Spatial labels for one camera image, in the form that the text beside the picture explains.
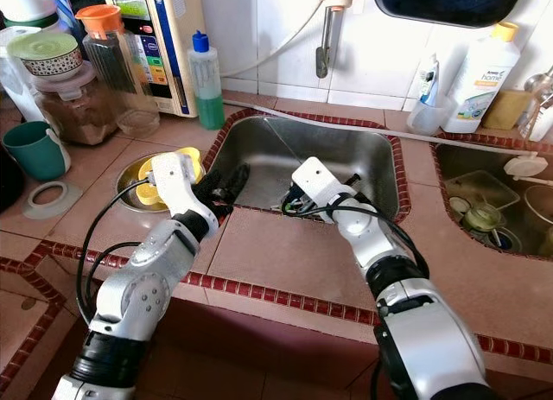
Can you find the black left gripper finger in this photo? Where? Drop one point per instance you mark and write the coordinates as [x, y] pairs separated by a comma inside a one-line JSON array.
[[206, 194], [232, 182]]

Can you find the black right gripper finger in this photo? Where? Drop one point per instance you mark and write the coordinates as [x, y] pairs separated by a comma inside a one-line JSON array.
[[353, 181], [291, 200]]

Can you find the metal spoon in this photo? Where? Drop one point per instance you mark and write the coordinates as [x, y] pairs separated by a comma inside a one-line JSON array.
[[287, 210]]

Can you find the yellow plastic bowl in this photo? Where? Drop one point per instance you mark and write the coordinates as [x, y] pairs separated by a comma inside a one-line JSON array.
[[147, 193]]

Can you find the small steel bowl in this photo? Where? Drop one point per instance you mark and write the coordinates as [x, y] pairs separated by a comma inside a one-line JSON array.
[[130, 188]]

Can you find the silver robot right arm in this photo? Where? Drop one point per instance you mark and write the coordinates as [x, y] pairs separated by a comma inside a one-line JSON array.
[[432, 339]]

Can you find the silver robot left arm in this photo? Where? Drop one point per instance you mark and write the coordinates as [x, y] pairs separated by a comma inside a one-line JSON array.
[[138, 288]]

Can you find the stainless steel sink basin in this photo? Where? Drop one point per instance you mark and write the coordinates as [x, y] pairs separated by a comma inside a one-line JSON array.
[[454, 158], [311, 145]]

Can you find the green soap bottle blue cap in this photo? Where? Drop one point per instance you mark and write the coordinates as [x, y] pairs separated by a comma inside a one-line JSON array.
[[207, 98]]

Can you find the clear plastic cup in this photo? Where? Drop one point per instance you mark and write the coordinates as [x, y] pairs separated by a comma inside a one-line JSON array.
[[429, 122]]

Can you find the clear plastic food container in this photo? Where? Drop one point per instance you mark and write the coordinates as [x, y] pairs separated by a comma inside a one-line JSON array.
[[479, 186]]

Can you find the white blue tube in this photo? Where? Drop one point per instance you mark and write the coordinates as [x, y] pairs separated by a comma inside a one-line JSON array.
[[429, 76]]

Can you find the greenish drinking glass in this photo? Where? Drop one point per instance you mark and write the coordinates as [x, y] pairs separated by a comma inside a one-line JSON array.
[[484, 219]]

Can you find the glass jar brown powder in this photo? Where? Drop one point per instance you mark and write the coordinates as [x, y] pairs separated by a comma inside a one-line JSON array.
[[73, 119]]

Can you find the beige water ionizer appliance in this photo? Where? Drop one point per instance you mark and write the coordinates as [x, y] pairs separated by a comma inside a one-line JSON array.
[[177, 37]]

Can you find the white detergent bottle yellow cap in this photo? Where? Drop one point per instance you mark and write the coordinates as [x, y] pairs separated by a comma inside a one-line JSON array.
[[479, 85]]

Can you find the clear jar orange lid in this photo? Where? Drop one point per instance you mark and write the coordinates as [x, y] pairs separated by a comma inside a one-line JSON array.
[[108, 63]]

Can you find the yellow dish sponge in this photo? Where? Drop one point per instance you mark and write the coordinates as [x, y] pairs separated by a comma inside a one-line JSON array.
[[503, 111]]

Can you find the black kettle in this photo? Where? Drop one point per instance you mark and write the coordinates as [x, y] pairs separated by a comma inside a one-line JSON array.
[[9, 180]]

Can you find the white sink strainer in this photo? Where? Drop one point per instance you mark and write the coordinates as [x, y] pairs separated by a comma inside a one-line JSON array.
[[525, 165]]

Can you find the teal mug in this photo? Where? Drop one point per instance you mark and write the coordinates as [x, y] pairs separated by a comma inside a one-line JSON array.
[[33, 154]]

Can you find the large steel bowl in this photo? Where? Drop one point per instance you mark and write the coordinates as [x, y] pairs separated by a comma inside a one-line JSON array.
[[540, 206]]

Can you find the chrome sink faucet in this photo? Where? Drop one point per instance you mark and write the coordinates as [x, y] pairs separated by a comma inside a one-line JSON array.
[[540, 106]]

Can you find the dark blue hanging pan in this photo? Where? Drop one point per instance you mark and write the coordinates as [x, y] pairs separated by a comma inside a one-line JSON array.
[[449, 3]]

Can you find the clear pitcher white lid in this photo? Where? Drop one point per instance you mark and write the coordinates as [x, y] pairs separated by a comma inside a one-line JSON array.
[[13, 80]]

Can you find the patterned bowl green lid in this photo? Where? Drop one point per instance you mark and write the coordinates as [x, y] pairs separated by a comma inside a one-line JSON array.
[[56, 47]]

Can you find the white thermos green band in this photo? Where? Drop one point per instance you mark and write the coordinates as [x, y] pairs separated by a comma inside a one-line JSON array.
[[26, 3]]

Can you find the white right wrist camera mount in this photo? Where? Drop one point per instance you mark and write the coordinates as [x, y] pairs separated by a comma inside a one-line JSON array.
[[320, 180]]

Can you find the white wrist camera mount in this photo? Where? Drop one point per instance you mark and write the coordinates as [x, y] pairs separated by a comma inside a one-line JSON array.
[[177, 188], [320, 180]]

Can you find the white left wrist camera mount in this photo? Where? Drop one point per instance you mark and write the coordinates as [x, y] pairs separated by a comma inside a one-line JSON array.
[[177, 188]]

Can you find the small chrome wall tap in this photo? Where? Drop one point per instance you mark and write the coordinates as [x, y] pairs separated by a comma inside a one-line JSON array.
[[323, 54]]

